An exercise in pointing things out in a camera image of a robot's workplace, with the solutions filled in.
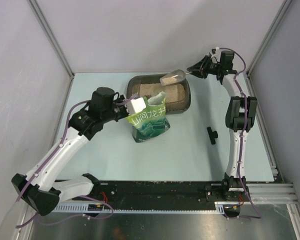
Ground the grey cable duct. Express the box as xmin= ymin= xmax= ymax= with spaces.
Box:
xmin=52 ymin=201 xmax=225 ymax=215

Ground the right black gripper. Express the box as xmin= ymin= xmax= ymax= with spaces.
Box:
xmin=186 ymin=55 xmax=222 ymax=79

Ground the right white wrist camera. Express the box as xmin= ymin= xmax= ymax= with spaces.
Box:
xmin=210 ymin=47 xmax=220 ymax=59

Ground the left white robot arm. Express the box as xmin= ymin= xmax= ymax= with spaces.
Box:
xmin=11 ymin=87 xmax=129 ymax=216

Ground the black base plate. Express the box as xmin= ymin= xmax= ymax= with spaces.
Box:
xmin=71 ymin=179 xmax=252 ymax=217

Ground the black bag clip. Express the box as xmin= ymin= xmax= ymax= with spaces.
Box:
xmin=206 ymin=126 xmax=219 ymax=145

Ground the brown litter box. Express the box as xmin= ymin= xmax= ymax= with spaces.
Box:
xmin=126 ymin=73 xmax=192 ymax=116

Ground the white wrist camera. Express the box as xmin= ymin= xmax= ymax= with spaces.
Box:
xmin=126 ymin=97 xmax=146 ymax=115
xmin=210 ymin=47 xmax=220 ymax=59

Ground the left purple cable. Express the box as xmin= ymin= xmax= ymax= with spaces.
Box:
xmin=14 ymin=92 xmax=115 ymax=229

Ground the aluminium frame rail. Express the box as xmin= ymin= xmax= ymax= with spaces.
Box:
xmin=247 ymin=183 xmax=298 ymax=205

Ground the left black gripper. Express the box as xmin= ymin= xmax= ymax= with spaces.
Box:
xmin=101 ymin=94 xmax=131 ymax=123

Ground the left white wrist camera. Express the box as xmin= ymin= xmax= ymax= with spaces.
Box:
xmin=126 ymin=97 xmax=146 ymax=115

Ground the metal scoop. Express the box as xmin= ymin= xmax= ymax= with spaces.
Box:
xmin=159 ymin=69 xmax=192 ymax=87

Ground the green litter bag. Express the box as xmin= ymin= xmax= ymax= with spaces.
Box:
xmin=126 ymin=91 xmax=171 ymax=143

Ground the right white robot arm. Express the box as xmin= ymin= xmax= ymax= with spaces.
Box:
xmin=187 ymin=47 xmax=258 ymax=201

